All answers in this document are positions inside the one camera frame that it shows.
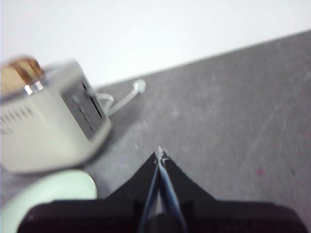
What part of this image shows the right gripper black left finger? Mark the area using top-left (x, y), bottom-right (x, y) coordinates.
top-left (17, 145), bottom-right (161, 233)

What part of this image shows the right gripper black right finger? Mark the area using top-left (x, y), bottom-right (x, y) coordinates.
top-left (160, 150), bottom-right (307, 233)

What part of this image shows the pale green round plate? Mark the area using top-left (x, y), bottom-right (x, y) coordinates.
top-left (0, 169), bottom-right (98, 233)

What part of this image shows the large toast bread slice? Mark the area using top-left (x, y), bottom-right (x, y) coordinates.
top-left (0, 56), bottom-right (34, 98)

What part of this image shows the cream toaster with chrome top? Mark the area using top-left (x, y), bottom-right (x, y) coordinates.
top-left (0, 59), bottom-right (113, 175)

